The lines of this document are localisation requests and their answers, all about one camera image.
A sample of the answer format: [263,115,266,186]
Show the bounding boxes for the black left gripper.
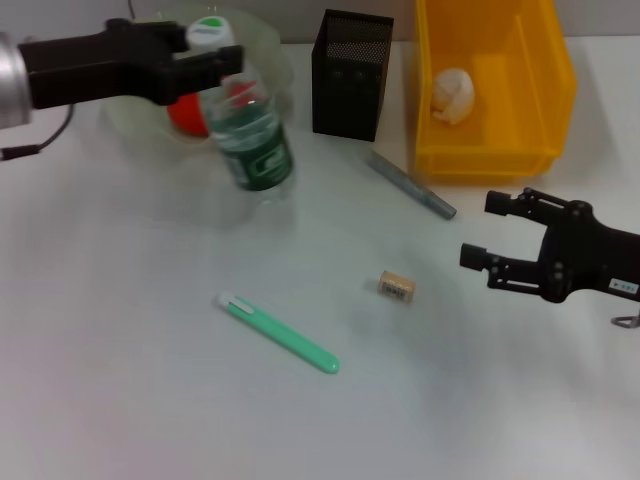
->
[17,18,245,111]

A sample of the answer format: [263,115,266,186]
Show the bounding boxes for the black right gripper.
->
[459,186,640,305]

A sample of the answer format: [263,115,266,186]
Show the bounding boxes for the red-orange round fruit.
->
[166,82,257,139]

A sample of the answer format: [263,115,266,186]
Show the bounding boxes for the clear water bottle green label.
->
[184,14,297,207]

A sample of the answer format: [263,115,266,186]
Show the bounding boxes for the white paper ball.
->
[430,67,476,126]

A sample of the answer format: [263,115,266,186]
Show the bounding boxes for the green utility knife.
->
[217,292,341,375]

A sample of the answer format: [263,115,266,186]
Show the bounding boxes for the pale green glass fruit plate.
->
[99,7,296,152]

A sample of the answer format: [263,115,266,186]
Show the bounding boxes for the grey metallic pen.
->
[362,148,457,220]

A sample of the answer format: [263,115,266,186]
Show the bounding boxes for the black mesh pen holder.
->
[310,8,395,143]

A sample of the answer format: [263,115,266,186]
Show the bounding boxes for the yellow plastic bin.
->
[413,0,577,182]

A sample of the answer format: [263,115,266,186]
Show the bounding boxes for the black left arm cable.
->
[0,107,76,163]

